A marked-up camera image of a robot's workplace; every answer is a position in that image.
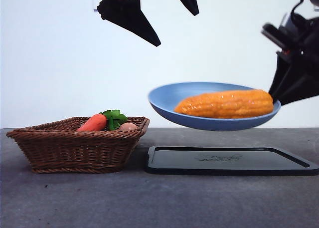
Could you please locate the yellow corn cob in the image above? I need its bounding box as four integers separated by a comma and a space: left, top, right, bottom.
173, 89, 274, 119

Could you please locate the brown egg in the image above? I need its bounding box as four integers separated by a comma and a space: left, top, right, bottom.
117, 122, 138, 132

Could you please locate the blue round plate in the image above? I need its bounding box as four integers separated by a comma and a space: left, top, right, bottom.
148, 81, 282, 132

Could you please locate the brown wicker basket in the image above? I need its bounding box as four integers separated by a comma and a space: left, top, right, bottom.
6, 116, 151, 174

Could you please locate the orange carrot with green leaves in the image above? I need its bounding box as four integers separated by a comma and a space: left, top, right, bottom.
76, 110, 128, 132

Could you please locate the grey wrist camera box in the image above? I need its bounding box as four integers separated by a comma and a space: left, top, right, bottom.
261, 23, 287, 48

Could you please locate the black cable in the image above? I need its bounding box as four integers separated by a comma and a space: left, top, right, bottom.
290, 0, 305, 21

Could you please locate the dark rectangular tray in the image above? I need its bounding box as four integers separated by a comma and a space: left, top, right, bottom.
145, 146, 319, 176

